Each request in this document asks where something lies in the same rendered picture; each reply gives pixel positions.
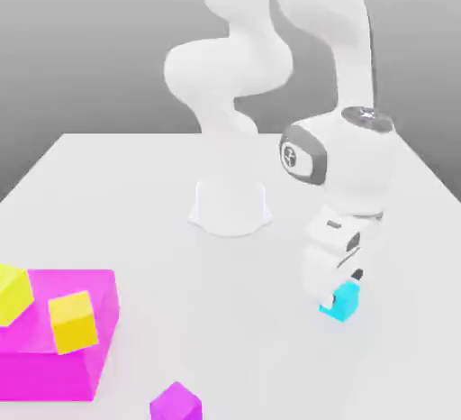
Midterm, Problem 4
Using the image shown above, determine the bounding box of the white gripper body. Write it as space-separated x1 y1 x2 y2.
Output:
303 243 362 301

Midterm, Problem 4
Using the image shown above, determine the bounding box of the small cyan cube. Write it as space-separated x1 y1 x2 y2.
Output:
318 279 362 324

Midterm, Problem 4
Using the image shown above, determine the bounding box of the small purple cube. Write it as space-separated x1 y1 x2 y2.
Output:
149 380 203 420

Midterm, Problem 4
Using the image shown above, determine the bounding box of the small yellow cube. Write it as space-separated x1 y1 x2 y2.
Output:
47 289 100 356

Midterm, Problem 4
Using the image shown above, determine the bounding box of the small yellow-green cube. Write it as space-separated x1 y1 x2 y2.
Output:
0 263 36 328

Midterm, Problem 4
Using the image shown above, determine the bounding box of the large magenta box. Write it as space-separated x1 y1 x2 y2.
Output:
0 269 121 403

